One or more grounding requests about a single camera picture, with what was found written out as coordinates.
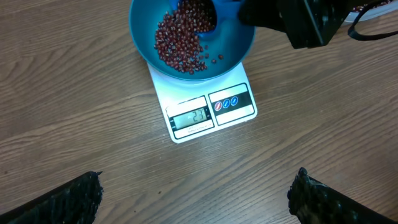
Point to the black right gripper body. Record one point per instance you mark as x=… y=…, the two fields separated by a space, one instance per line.
x=307 y=23

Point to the clear plastic bean container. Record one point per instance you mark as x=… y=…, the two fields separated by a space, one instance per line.
x=372 y=13

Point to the blue plastic measuring scoop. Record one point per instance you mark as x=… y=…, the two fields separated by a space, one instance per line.
x=220 y=10

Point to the red beans in container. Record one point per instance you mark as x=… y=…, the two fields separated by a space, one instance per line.
x=371 y=5

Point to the red beans in bowl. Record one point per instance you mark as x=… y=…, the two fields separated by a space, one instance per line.
x=177 y=38

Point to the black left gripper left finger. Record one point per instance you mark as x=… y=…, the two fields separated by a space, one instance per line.
x=76 y=201

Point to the white digital kitchen scale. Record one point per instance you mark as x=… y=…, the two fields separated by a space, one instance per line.
x=195 y=108

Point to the teal plastic bowl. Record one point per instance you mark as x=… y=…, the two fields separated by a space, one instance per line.
x=225 y=52

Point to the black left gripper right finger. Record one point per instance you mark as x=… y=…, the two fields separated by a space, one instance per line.
x=313 y=202

